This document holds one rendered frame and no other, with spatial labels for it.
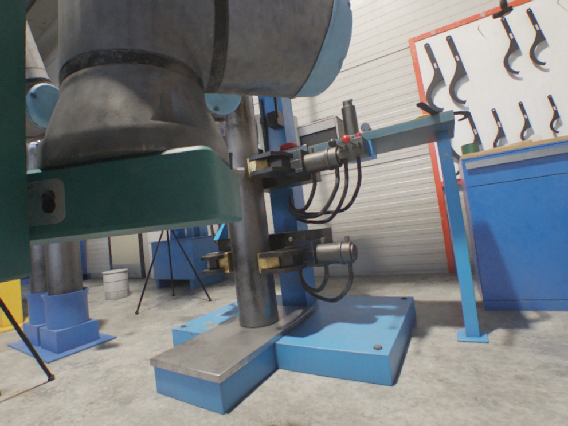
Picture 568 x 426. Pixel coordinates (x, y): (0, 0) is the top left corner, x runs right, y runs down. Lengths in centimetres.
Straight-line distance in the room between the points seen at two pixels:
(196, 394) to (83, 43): 122
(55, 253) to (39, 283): 38
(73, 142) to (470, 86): 337
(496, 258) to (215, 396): 169
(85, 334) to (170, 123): 223
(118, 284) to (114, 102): 383
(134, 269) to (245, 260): 463
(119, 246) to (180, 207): 620
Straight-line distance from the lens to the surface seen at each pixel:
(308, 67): 40
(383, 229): 338
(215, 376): 122
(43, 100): 81
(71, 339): 240
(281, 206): 197
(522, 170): 216
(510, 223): 215
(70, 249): 238
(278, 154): 142
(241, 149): 160
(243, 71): 38
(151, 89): 29
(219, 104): 69
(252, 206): 155
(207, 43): 35
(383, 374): 134
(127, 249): 621
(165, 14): 35
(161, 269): 427
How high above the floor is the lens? 65
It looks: 5 degrees up
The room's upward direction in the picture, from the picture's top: 7 degrees counter-clockwise
